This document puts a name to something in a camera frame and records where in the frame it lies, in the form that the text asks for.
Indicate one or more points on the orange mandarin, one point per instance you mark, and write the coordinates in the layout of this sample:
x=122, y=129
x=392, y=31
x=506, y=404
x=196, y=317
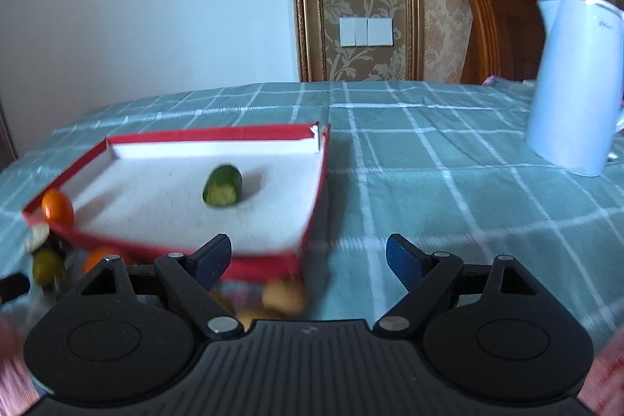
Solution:
x=57, y=207
x=95, y=261

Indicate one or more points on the brown patterned curtain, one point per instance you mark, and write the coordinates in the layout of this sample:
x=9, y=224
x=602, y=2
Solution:
x=6, y=138

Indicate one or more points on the dark cucumber stub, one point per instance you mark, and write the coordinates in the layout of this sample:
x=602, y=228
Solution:
x=39, y=236

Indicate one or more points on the pale pink grey cloth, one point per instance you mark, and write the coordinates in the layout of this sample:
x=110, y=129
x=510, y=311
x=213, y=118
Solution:
x=492, y=80

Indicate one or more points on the white electric kettle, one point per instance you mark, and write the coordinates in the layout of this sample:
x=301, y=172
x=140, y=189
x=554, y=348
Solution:
x=570, y=89

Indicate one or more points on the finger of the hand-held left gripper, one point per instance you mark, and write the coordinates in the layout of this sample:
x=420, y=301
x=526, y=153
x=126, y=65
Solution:
x=12, y=287

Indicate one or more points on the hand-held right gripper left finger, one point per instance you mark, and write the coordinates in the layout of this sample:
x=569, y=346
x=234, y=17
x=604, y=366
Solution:
x=214, y=259

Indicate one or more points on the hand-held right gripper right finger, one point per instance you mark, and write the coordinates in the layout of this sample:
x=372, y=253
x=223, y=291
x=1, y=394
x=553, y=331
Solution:
x=403, y=262

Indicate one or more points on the green cucumber piece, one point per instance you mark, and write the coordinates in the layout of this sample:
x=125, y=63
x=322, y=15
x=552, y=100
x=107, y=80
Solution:
x=222, y=186

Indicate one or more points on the brown kiwi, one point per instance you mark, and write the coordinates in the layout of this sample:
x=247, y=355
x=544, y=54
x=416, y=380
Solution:
x=285, y=295
x=246, y=315

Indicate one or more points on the wooden headboard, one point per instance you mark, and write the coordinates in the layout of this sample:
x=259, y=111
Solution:
x=502, y=36

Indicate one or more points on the white wall switch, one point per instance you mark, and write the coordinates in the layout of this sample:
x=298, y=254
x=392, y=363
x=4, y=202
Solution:
x=365, y=32

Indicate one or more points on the red cardboard box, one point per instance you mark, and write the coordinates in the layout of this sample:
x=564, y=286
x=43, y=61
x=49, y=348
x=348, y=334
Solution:
x=161, y=182

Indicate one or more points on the yellow-green fruit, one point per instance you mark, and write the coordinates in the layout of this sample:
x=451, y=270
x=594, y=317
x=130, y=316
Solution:
x=47, y=268

